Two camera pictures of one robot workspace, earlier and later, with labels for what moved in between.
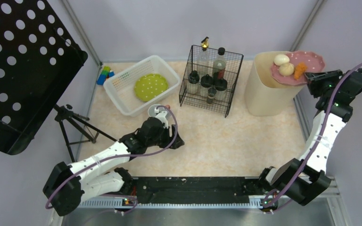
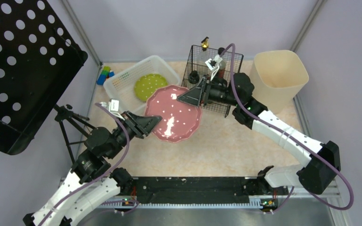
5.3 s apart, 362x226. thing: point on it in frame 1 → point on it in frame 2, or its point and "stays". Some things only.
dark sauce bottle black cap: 219,66 stays
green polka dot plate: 149,87 stays
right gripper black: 313,82 → 204,93
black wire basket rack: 210,79 stays
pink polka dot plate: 314,62 → 180,120
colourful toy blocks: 106,73 stays
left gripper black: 175,140 → 133,125
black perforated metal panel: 30,57 stays
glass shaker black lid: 193,84 stays
